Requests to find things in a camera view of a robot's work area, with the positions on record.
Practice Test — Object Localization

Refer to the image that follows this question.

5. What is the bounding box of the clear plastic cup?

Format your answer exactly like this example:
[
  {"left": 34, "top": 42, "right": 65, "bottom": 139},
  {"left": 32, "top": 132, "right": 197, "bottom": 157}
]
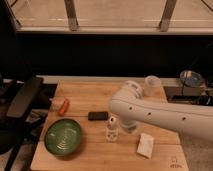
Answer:
[{"left": 144, "top": 75, "right": 162, "bottom": 97}]

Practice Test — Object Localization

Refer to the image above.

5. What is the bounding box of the white folded cloth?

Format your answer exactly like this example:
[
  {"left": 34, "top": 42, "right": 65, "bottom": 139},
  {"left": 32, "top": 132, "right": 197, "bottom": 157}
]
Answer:
[{"left": 137, "top": 133, "right": 154, "bottom": 159}]

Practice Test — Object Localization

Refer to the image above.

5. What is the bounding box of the black rectangular block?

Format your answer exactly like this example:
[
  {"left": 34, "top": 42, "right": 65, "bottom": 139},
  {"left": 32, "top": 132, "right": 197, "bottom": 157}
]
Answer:
[{"left": 88, "top": 112, "right": 109, "bottom": 121}]

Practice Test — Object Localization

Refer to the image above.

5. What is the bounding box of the green ribbed bowl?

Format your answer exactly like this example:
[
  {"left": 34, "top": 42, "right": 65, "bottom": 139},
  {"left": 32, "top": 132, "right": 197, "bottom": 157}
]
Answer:
[{"left": 44, "top": 118, "right": 82, "bottom": 156}]

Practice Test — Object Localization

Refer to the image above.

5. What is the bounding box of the small clear bottle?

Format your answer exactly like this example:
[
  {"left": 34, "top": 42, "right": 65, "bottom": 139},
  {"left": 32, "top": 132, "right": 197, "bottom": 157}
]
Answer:
[{"left": 106, "top": 116, "right": 118, "bottom": 142}]

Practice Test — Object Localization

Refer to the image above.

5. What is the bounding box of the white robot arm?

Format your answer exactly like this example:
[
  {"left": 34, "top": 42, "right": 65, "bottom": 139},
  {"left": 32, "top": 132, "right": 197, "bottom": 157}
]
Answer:
[{"left": 109, "top": 81, "right": 213, "bottom": 142}]

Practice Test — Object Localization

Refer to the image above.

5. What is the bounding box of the round blue plate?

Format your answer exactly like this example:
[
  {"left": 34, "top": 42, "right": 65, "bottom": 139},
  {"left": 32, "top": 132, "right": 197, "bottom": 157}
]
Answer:
[{"left": 180, "top": 70, "right": 204, "bottom": 88}]

